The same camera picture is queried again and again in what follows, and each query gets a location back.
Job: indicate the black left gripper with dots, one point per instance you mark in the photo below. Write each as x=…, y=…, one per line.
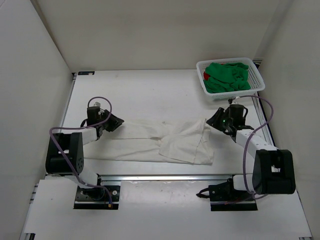
x=115, y=122

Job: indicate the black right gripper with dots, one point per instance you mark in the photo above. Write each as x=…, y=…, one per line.
x=215, y=119

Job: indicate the white t shirt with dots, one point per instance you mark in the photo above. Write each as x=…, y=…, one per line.
x=186, y=142

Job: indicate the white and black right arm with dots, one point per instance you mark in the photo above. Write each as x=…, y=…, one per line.
x=267, y=170

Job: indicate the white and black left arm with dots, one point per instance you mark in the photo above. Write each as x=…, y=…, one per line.
x=65, y=153

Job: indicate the green t shirt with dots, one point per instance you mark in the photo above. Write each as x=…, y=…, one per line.
x=227, y=77

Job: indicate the red t shirt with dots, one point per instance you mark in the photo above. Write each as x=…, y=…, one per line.
x=206, y=76

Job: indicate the white plastic basket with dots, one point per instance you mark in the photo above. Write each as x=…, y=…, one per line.
x=255, y=79

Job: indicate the dark blue table label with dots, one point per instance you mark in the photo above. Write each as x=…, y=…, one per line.
x=86, y=73

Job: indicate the white front cover board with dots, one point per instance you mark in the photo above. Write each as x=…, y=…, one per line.
x=161, y=211

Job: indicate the aluminium right table rail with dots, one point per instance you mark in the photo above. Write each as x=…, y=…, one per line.
x=263, y=112

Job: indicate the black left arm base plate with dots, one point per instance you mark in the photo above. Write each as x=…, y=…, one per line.
x=100, y=200

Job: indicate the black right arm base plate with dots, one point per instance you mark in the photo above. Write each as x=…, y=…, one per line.
x=228, y=193

